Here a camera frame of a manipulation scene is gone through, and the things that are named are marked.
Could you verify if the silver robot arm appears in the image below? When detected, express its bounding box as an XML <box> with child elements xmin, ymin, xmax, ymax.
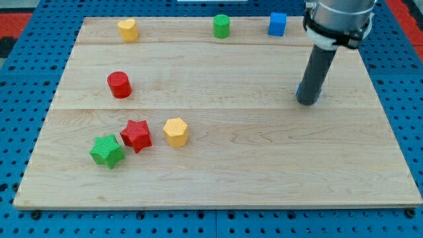
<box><xmin>303</xmin><ymin>0</ymin><xmax>377</xmax><ymax>51</ymax></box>

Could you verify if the red star block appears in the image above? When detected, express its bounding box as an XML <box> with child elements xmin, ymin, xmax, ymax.
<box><xmin>120</xmin><ymin>120</ymin><xmax>152</xmax><ymax>153</ymax></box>

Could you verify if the green star block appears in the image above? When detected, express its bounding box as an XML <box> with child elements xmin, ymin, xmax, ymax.
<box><xmin>89</xmin><ymin>134</ymin><xmax>126</xmax><ymax>169</ymax></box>

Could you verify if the yellow hexagon block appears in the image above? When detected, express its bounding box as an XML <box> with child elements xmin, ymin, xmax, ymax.
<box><xmin>163</xmin><ymin>118</ymin><xmax>189</xmax><ymax>147</ymax></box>

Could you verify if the wooden board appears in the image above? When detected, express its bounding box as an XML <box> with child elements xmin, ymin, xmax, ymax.
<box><xmin>14</xmin><ymin>17</ymin><xmax>422</xmax><ymax>210</ymax></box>

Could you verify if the blue block behind rod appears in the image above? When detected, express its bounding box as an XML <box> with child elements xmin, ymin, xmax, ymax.
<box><xmin>295</xmin><ymin>82</ymin><xmax>322</xmax><ymax>102</ymax></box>

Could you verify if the green cylinder block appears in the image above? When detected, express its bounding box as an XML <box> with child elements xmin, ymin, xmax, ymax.
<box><xmin>213</xmin><ymin>14</ymin><xmax>231</xmax><ymax>38</ymax></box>

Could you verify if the red cylinder block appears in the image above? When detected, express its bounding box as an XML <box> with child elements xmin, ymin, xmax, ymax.
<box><xmin>106</xmin><ymin>71</ymin><xmax>132</xmax><ymax>99</ymax></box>

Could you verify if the blue cube block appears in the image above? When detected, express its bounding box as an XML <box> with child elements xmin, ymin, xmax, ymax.
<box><xmin>268</xmin><ymin>12</ymin><xmax>288</xmax><ymax>37</ymax></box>

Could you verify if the yellow heart block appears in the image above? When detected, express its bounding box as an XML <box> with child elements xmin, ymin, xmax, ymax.
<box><xmin>117</xmin><ymin>19</ymin><xmax>139</xmax><ymax>42</ymax></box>

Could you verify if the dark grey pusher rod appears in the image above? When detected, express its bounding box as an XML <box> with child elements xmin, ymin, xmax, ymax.
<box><xmin>296</xmin><ymin>46</ymin><xmax>336</xmax><ymax>105</ymax></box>

